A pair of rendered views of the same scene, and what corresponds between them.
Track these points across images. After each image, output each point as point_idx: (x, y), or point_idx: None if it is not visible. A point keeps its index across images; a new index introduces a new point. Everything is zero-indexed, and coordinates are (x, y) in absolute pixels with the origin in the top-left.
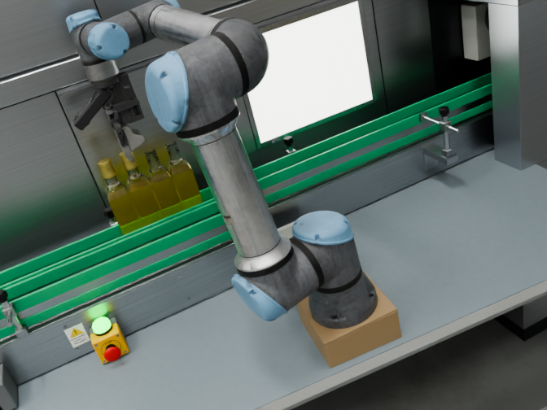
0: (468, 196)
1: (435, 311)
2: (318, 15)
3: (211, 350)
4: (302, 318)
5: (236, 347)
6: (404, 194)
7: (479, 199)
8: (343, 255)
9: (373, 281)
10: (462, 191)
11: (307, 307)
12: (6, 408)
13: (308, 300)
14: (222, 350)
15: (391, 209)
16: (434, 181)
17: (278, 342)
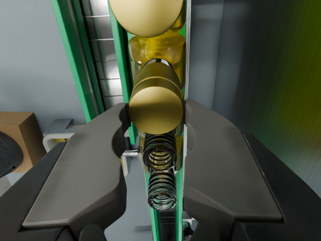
0: (120, 226)
1: (17, 174)
2: None
3: (17, 33)
4: (20, 116)
5: (15, 56)
6: (147, 210)
7: (112, 227)
8: None
9: (14, 172)
10: (126, 227)
11: (0, 128)
12: None
13: (9, 132)
14: (14, 43)
15: (136, 199)
16: (149, 224)
17: (13, 90)
